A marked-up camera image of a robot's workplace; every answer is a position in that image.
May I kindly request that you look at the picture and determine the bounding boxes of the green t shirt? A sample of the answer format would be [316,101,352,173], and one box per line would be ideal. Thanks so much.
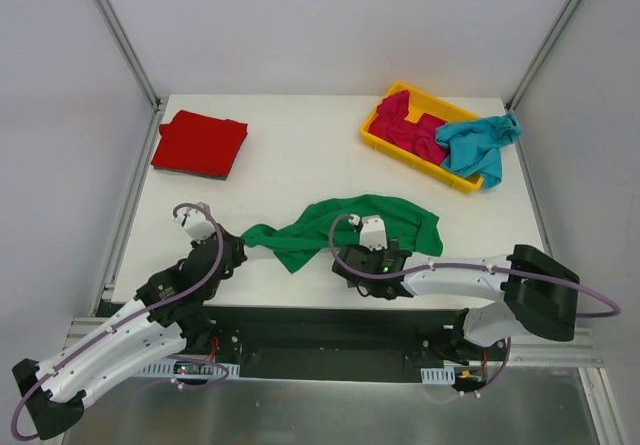
[243,194,444,273]

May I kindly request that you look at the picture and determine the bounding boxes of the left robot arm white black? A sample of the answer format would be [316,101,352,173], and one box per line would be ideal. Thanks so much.
[12,231,247,440]

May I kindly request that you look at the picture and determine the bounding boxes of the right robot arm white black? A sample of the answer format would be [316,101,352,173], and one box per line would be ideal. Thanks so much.
[330,241,579,364]

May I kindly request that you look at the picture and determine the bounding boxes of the folded red t shirt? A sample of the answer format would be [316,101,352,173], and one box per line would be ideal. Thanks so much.
[151,110,248,180]

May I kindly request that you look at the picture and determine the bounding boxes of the magenta t shirt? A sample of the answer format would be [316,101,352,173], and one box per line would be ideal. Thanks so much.
[369,90,449,165]

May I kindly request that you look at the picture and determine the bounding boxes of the teal t shirt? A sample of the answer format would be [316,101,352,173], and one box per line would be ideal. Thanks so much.
[435,113,522,189]

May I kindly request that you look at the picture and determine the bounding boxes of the yellow plastic bin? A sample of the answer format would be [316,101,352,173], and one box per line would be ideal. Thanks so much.
[360,82,484,194]

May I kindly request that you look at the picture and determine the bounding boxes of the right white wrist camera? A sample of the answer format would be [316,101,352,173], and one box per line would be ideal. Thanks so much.
[348,214,388,251]

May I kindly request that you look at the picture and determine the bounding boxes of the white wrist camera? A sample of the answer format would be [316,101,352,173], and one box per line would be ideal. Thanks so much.
[172,202,215,242]
[348,214,388,251]

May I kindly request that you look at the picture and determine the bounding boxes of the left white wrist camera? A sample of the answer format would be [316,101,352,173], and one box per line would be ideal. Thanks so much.
[172,202,215,242]

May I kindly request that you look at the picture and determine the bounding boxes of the left aluminium side rail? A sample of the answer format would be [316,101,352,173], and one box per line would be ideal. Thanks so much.
[89,98,168,317]

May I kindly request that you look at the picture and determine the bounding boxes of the aluminium side rail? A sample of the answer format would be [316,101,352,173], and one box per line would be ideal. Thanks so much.
[514,136,555,259]
[89,98,168,317]

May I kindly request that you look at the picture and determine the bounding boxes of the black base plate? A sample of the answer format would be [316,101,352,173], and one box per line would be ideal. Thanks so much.
[94,302,574,381]

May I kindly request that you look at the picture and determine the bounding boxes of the left white cable duct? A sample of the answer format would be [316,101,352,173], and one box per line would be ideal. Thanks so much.
[134,358,240,380]

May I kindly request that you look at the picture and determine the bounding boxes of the white cable duct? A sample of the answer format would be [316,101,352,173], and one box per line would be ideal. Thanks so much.
[420,365,487,386]
[134,358,240,380]

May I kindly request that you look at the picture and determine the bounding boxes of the right white cable duct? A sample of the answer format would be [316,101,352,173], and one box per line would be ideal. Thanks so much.
[420,365,487,386]

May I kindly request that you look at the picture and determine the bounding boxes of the right aluminium side rail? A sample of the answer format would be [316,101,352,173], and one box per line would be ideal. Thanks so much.
[514,136,555,259]

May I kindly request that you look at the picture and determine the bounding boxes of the front aluminium rail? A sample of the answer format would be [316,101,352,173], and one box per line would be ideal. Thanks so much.
[63,317,604,368]

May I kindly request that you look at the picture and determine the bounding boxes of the left aluminium frame post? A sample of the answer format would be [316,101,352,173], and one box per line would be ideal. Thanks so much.
[92,0,162,111]

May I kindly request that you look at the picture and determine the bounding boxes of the aluminium frame post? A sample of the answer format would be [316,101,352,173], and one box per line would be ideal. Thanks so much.
[92,0,162,111]
[505,0,585,111]

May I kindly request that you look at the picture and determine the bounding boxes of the right aluminium frame post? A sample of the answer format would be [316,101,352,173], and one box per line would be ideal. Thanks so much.
[505,0,585,111]

